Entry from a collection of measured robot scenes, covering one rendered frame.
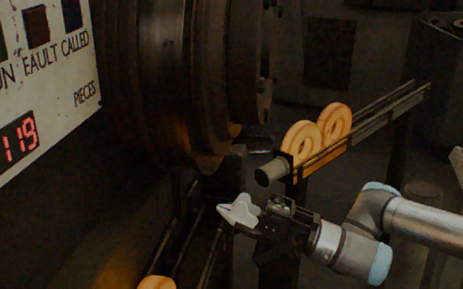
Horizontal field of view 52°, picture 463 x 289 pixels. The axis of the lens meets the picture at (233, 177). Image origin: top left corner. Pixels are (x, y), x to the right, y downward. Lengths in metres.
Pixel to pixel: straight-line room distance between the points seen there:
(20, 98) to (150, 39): 0.19
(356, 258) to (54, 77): 0.67
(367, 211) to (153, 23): 0.70
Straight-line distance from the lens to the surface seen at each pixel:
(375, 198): 1.16
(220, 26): 0.70
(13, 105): 0.55
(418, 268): 1.82
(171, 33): 0.65
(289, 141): 1.37
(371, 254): 1.02
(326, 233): 1.00
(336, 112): 1.50
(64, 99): 0.64
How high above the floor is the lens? 1.31
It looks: 29 degrees down
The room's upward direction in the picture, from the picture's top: 1 degrees clockwise
